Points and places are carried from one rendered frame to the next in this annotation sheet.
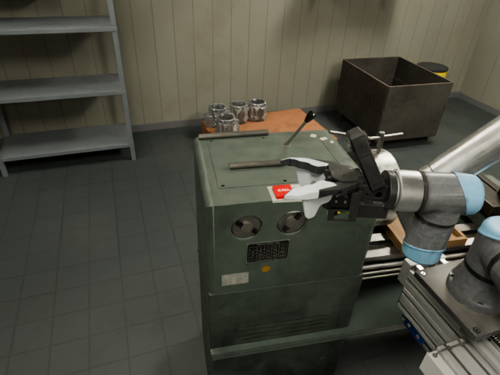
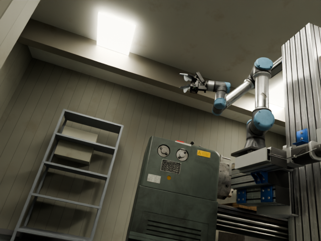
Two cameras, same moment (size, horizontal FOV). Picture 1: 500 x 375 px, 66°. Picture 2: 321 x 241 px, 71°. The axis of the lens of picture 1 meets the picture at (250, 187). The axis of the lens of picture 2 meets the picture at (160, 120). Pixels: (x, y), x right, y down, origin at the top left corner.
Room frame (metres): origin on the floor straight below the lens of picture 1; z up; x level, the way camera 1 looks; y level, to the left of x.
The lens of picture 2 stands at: (-0.77, -0.19, 0.64)
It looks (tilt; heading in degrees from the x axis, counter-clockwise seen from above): 24 degrees up; 9
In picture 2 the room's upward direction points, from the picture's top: 11 degrees clockwise
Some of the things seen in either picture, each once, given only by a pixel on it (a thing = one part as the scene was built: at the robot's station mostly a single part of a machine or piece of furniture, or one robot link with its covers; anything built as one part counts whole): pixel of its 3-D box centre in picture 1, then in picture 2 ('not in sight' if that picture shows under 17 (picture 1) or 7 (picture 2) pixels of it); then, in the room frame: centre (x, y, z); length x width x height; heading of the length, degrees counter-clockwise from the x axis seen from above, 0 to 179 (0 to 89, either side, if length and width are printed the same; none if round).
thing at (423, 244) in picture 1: (424, 229); (219, 101); (0.59, -0.35, 1.46); 0.11 x 0.08 x 0.11; 179
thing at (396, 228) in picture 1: (411, 219); (245, 209); (1.37, -0.73, 0.89); 0.36 x 0.30 x 0.04; 13
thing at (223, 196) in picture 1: (276, 203); (176, 172); (1.20, -0.11, 1.06); 0.59 x 0.48 x 0.39; 103
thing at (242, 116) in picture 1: (267, 126); not in sight; (3.77, -0.16, 0.18); 1.28 x 0.92 x 0.36; 111
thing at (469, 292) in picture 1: (483, 278); (255, 146); (0.71, -0.62, 1.21); 0.15 x 0.15 x 0.10
